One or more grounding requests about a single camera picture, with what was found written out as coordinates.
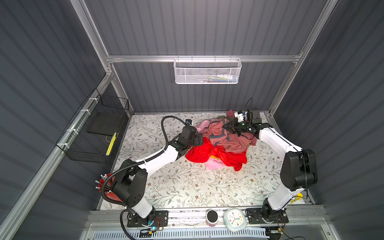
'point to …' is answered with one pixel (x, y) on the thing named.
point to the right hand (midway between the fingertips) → (224, 127)
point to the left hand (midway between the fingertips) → (195, 135)
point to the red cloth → (201, 152)
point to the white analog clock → (235, 219)
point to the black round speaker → (212, 217)
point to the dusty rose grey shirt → (220, 136)
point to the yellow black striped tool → (111, 144)
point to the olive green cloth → (221, 117)
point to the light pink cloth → (211, 163)
